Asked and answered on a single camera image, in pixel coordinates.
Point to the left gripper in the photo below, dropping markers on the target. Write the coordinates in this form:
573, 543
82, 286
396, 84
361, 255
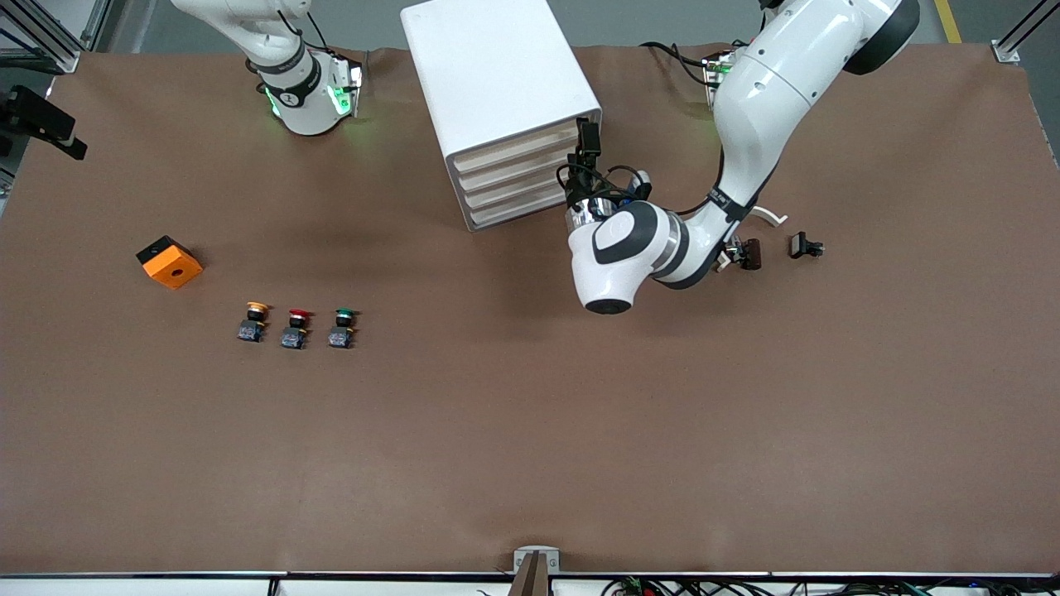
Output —
582, 187

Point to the yellow push button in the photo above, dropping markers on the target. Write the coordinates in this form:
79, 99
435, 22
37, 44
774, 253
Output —
251, 329

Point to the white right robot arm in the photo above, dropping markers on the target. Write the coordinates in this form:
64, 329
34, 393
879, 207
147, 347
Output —
302, 99

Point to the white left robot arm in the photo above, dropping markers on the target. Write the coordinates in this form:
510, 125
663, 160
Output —
770, 91

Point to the green push button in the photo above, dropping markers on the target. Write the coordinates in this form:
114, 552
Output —
339, 335

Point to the red push button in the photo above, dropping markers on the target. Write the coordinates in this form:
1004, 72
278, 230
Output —
294, 335

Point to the orange box with hole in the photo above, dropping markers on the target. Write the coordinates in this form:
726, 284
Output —
174, 269

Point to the white curved plastic clamp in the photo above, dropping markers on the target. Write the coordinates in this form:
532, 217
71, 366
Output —
774, 218

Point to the small black clip part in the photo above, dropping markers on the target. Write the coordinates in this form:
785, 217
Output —
799, 245

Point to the aluminium frame post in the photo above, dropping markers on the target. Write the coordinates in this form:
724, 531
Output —
1019, 37
50, 33

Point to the grey camera bracket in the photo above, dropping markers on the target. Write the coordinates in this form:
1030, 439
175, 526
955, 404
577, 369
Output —
537, 571

